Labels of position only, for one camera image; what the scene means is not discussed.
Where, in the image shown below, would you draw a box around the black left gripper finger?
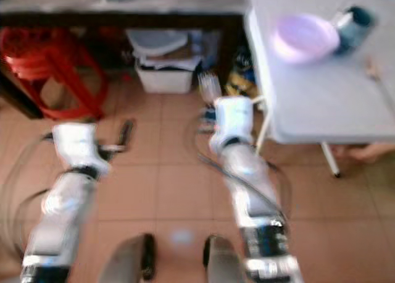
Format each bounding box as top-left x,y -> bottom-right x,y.
116,119 -> 135,154

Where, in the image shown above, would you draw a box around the clear plastic fork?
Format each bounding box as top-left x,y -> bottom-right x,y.
197,72 -> 223,106

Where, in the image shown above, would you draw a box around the yellow and blue snack bags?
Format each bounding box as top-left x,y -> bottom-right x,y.
225,47 -> 261,97

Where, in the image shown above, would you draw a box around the white plastic storage bin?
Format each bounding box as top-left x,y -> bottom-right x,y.
135,59 -> 197,95

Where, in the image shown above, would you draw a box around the grey round lid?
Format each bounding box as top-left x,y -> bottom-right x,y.
126,28 -> 189,56

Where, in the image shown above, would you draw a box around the red plastic stool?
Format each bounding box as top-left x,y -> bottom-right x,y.
0,28 -> 109,120

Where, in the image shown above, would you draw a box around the grey left robot foot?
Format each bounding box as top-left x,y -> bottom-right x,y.
98,234 -> 157,283

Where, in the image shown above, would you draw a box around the grey robot foot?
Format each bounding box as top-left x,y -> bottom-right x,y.
98,234 -> 157,283
202,235 -> 255,283

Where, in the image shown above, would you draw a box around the white folding table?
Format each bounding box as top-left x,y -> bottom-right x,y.
244,0 -> 395,179

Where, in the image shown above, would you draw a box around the dark wooden table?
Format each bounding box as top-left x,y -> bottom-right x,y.
0,0 -> 249,120

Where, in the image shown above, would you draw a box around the pink plastic bowl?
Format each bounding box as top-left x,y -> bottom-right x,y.
271,13 -> 341,65

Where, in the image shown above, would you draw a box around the grey right robot foot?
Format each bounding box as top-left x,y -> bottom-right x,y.
202,235 -> 255,283

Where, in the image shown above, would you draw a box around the person's bare foot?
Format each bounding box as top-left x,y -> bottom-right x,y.
342,142 -> 395,164

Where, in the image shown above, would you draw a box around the teal cup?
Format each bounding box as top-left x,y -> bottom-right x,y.
333,6 -> 376,56

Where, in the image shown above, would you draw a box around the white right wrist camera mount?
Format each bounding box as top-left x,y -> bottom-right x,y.
209,96 -> 255,155

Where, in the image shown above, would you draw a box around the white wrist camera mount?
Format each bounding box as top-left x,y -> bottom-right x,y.
51,124 -> 107,172
209,96 -> 255,155

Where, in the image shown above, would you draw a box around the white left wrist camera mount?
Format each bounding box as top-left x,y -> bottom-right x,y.
51,124 -> 107,172

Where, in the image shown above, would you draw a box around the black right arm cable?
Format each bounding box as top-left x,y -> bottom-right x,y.
191,113 -> 294,222

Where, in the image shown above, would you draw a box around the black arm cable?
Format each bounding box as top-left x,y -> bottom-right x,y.
191,113 -> 294,222
1,133 -> 56,265

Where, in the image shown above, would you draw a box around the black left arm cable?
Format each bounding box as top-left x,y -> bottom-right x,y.
1,133 -> 56,265

